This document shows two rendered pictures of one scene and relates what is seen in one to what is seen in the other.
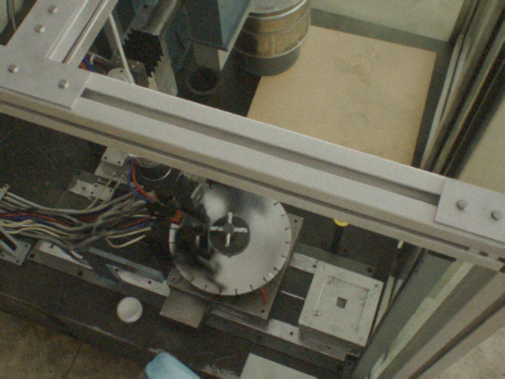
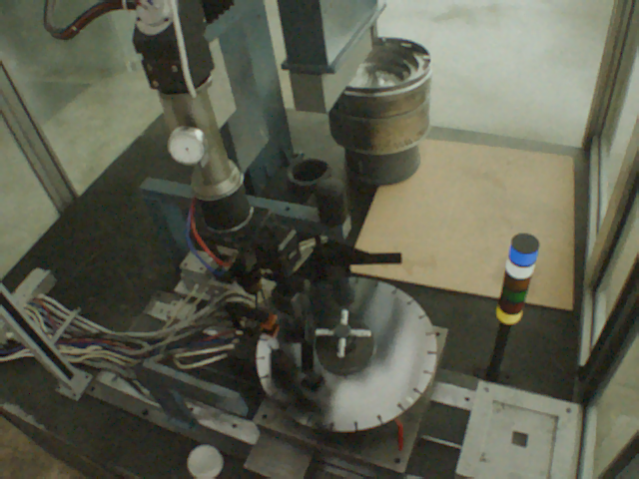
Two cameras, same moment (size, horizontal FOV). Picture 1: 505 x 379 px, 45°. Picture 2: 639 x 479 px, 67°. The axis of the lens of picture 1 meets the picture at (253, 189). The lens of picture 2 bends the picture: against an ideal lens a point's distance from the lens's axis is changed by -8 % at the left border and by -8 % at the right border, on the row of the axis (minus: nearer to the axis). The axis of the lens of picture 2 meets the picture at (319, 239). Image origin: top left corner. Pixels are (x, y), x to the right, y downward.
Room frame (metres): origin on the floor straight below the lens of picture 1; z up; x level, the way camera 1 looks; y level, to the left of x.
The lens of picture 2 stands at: (0.10, 0.04, 1.76)
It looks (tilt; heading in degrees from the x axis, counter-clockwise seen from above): 45 degrees down; 5
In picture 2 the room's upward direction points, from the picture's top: 10 degrees counter-clockwise
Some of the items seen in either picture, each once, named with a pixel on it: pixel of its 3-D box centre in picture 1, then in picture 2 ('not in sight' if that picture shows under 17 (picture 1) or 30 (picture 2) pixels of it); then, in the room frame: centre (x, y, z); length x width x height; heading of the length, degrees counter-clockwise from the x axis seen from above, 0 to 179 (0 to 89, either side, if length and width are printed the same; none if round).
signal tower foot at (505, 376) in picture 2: (335, 246); (493, 371); (0.64, -0.23, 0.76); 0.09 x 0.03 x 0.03; 65
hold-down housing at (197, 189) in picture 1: (191, 200); (282, 268); (0.63, 0.15, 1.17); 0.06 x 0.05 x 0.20; 56
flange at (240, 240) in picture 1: (229, 233); (344, 342); (0.63, 0.07, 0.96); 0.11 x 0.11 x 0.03
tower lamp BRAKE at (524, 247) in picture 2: not in sight; (523, 249); (0.64, -0.23, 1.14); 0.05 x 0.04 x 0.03; 155
